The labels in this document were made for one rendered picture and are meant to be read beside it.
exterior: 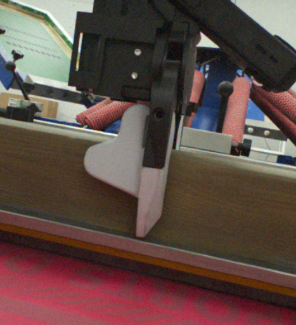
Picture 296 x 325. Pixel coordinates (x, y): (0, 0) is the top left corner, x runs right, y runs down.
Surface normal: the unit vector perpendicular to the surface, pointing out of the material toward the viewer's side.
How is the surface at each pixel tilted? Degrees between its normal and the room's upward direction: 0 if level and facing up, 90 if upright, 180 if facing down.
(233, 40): 93
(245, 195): 95
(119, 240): 95
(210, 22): 93
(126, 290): 0
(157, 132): 104
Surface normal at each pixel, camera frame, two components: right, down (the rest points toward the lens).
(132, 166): -0.15, -0.06
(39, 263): 0.18, -0.98
